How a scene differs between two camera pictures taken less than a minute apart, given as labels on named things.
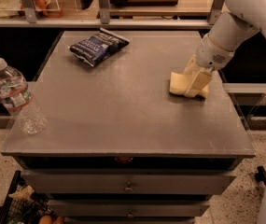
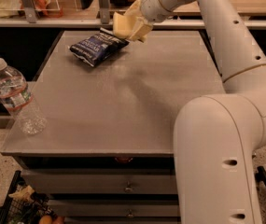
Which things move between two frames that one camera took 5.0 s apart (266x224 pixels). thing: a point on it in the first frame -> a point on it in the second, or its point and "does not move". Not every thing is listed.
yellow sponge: (178, 84) -> (122, 25)
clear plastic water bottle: (10, 86) does not move
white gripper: (213, 54) -> (149, 4)
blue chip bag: (99, 47) does not move
